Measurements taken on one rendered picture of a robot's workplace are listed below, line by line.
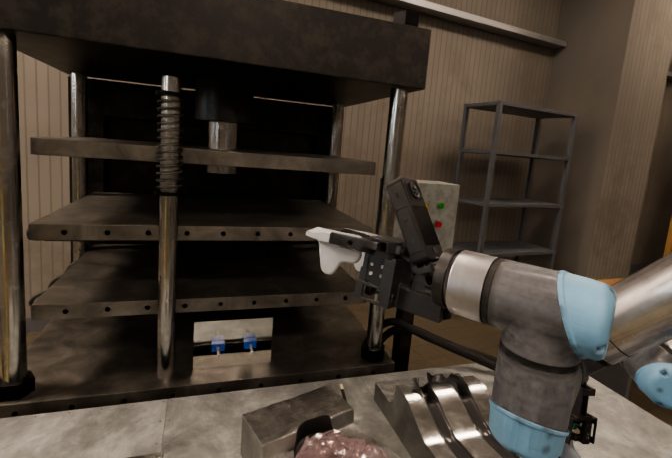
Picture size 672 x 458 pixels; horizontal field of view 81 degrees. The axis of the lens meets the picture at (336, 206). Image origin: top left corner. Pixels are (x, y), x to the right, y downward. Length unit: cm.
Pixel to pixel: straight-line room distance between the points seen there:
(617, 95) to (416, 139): 218
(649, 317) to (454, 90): 426
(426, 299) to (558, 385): 15
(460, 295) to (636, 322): 20
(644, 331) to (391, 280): 28
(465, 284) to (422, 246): 7
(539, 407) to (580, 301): 11
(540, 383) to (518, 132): 503
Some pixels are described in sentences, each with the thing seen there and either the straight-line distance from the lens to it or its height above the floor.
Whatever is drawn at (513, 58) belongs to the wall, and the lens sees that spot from 535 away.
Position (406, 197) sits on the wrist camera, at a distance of 50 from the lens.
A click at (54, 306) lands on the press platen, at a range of 151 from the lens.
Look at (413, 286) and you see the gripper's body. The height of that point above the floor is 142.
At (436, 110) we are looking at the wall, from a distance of 454.
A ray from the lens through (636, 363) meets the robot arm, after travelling 93.
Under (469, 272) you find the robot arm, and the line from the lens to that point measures 45.
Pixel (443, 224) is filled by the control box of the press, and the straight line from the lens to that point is 173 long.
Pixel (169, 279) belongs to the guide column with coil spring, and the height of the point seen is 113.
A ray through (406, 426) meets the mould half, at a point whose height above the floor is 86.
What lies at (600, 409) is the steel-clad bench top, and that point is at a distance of 170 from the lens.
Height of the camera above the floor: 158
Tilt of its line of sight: 8 degrees down
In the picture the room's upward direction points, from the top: 5 degrees clockwise
